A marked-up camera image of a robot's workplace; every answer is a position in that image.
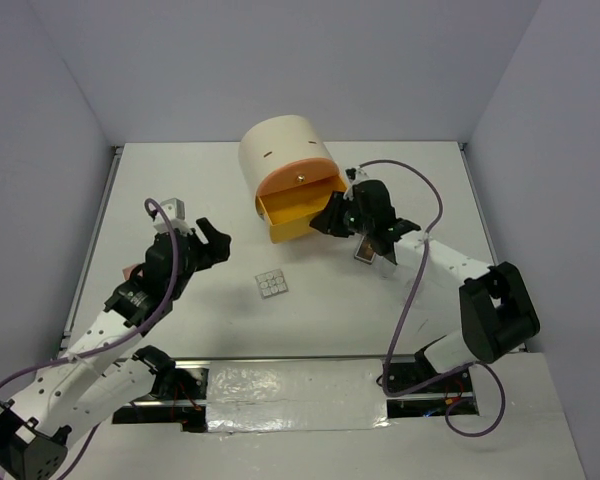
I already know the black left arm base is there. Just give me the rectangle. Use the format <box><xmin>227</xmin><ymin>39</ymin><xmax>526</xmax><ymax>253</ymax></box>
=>
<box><xmin>112</xmin><ymin>346</ymin><xmax>209</xmax><ymax>433</ymax></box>

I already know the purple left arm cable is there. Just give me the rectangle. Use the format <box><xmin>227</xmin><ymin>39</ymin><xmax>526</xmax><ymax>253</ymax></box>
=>
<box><xmin>0</xmin><ymin>198</ymin><xmax>186</xmax><ymax>476</ymax></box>

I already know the clear grey eyeshadow palette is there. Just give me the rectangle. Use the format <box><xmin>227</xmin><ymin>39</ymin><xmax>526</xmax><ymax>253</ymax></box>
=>
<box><xmin>254</xmin><ymin>269</ymin><xmax>289</xmax><ymax>299</ymax></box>

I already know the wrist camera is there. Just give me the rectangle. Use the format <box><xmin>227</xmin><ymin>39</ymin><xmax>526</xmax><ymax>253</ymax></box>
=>
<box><xmin>345</xmin><ymin>167</ymin><xmax>370</xmax><ymax>186</ymax></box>
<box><xmin>153</xmin><ymin>198</ymin><xmax>190</xmax><ymax>234</ymax></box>

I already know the pink blush palette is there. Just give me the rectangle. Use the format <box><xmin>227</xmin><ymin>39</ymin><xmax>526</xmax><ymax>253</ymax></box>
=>
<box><xmin>123</xmin><ymin>264</ymin><xmax>143</xmax><ymax>280</ymax></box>

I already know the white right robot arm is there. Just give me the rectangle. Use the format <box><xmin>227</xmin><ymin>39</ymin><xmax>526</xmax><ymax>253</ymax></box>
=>
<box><xmin>310</xmin><ymin>180</ymin><xmax>540</xmax><ymax>391</ymax></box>

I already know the yellow drawer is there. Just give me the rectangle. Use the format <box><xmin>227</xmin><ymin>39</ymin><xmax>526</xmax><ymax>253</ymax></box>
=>
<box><xmin>255</xmin><ymin>175</ymin><xmax>347</xmax><ymax>244</ymax></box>

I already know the cream round drawer organizer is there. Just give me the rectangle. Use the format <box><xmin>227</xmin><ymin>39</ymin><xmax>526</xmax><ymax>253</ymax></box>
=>
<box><xmin>238</xmin><ymin>115</ymin><xmax>334</xmax><ymax>197</ymax></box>

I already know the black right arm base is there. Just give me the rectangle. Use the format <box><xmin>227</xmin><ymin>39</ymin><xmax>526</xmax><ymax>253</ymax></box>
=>
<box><xmin>376</xmin><ymin>353</ymin><xmax>473</xmax><ymax>398</ymax></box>

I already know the orange top drawer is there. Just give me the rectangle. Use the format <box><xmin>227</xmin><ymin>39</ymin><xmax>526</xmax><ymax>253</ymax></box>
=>
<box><xmin>255</xmin><ymin>157</ymin><xmax>339</xmax><ymax>196</ymax></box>

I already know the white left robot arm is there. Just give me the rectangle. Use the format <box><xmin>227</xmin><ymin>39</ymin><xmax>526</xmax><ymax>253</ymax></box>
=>
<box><xmin>0</xmin><ymin>218</ymin><xmax>231</xmax><ymax>479</ymax></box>

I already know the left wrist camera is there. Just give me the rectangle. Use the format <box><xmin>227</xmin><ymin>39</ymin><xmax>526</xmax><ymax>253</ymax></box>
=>
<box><xmin>153</xmin><ymin>198</ymin><xmax>190</xmax><ymax>234</ymax></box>

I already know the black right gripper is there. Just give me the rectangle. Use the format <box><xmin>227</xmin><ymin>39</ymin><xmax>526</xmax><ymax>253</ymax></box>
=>
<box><xmin>311</xmin><ymin>190</ymin><xmax>374</xmax><ymax>238</ymax></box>

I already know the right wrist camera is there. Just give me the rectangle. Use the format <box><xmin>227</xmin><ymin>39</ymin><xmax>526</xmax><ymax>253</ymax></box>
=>
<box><xmin>345</xmin><ymin>167</ymin><xmax>370</xmax><ymax>186</ymax></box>

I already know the silver foil tape panel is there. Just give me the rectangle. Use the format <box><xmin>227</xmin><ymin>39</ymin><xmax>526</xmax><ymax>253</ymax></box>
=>
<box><xmin>206</xmin><ymin>359</ymin><xmax>389</xmax><ymax>433</ymax></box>

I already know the brown eyeshadow palette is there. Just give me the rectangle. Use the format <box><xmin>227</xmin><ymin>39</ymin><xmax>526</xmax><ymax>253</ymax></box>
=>
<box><xmin>354</xmin><ymin>238</ymin><xmax>376</xmax><ymax>265</ymax></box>

